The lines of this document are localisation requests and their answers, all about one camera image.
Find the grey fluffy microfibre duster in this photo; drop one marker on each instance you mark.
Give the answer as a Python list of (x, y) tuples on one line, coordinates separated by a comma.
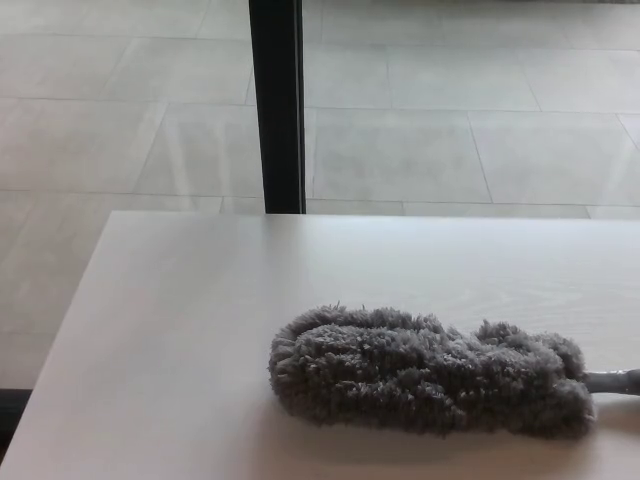
[(410, 370)]

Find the black window frame post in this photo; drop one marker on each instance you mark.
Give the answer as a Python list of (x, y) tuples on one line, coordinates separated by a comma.
[(278, 105)]

